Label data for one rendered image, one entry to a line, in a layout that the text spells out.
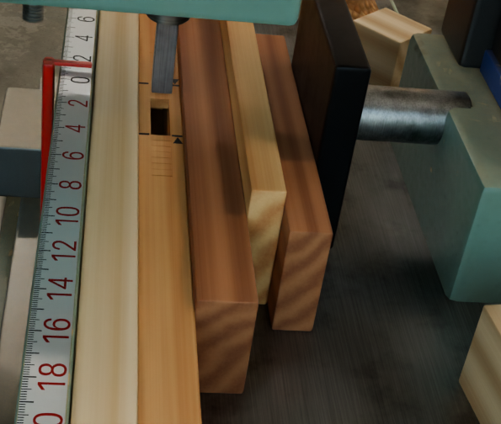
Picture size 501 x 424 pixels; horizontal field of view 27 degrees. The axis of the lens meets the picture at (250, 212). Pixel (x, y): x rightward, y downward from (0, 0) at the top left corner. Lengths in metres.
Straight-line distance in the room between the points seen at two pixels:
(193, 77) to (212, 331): 0.16
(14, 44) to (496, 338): 2.26
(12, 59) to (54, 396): 2.23
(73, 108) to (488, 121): 0.18
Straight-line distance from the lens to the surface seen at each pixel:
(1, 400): 0.51
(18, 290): 0.57
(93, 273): 0.36
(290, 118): 0.46
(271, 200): 0.40
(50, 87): 0.47
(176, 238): 0.40
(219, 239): 0.39
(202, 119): 0.46
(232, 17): 0.42
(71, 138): 0.42
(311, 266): 0.41
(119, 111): 0.45
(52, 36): 2.63
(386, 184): 0.53
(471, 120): 0.47
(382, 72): 0.61
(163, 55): 0.46
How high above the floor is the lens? 1.18
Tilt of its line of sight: 35 degrees down
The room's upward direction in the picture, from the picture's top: 9 degrees clockwise
